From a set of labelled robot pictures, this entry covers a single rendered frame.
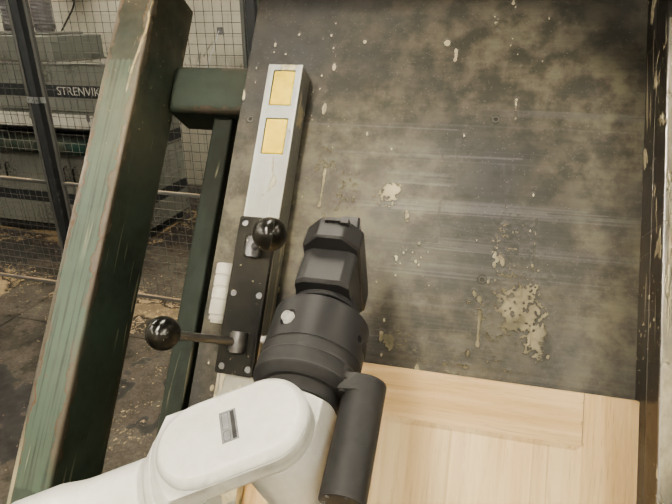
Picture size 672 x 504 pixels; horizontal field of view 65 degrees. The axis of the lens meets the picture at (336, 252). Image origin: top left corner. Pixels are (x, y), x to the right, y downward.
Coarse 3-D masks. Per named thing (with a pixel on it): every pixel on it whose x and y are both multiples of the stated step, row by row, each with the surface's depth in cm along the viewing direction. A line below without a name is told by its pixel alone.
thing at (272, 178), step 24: (264, 96) 73; (264, 120) 72; (288, 120) 71; (288, 144) 71; (264, 168) 71; (288, 168) 70; (264, 192) 70; (288, 192) 71; (264, 216) 69; (288, 216) 72; (264, 312) 67; (216, 384) 66; (240, 384) 65
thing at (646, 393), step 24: (648, 0) 69; (648, 24) 68; (648, 48) 67; (648, 72) 66; (648, 96) 65; (648, 120) 64; (648, 144) 64; (648, 168) 63; (648, 192) 62; (648, 216) 61; (648, 240) 61; (648, 264) 60; (648, 288) 59; (648, 312) 59; (648, 336) 58; (648, 360) 57; (648, 384) 57; (648, 408) 56; (648, 432) 55; (648, 456) 55; (648, 480) 54
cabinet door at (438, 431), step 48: (432, 384) 63; (480, 384) 62; (384, 432) 63; (432, 432) 62; (480, 432) 61; (528, 432) 60; (576, 432) 59; (624, 432) 58; (384, 480) 62; (432, 480) 61; (480, 480) 60; (528, 480) 59; (576, 480) 58; (624, 480) 57
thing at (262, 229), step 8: (256, 224) 57; (264, 224) 56; (272, 224) 56; (280, 224) 57; (256, 232) 56; (264, 232) 56; (272, 232) 56; (280, 232) 56; (248, 240) 67; (256, 240) 57; (264, 240) 56; (272, 240) 56; (280, 240) 57; (248, 248) 67; (256, 248) 65; (264, 248) 57; (272, 248) 57; (248, 256) 67; (256, 256) 67
